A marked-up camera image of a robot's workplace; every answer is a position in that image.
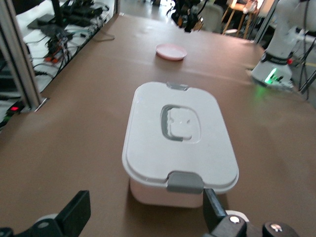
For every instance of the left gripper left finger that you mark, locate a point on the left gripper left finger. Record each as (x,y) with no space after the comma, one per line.
(74,212)

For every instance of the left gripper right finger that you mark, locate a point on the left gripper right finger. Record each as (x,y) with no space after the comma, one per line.
(213,209)

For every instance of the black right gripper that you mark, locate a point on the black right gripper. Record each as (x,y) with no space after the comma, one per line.
(188,7)

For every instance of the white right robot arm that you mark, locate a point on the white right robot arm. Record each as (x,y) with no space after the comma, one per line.
(279,37)

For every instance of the pink round plate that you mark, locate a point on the pink round plate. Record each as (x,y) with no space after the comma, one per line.
(170,51)

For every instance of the wooden table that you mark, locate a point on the wooden table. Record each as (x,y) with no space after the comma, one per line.
(238,7)

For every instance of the white lidded lunch box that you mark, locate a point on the white lidded lunch box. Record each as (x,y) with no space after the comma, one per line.
(177,153)

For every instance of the red LED display module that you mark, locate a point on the red LED display module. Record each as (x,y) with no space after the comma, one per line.
(14,108)

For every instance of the black monitor stand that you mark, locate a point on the black monitor stand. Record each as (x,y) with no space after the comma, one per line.
(55,14)

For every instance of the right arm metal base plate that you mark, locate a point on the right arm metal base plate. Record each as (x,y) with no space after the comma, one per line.
(284,85)

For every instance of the aluminium profile post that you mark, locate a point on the aluminium profile post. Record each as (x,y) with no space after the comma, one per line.
(22,61)

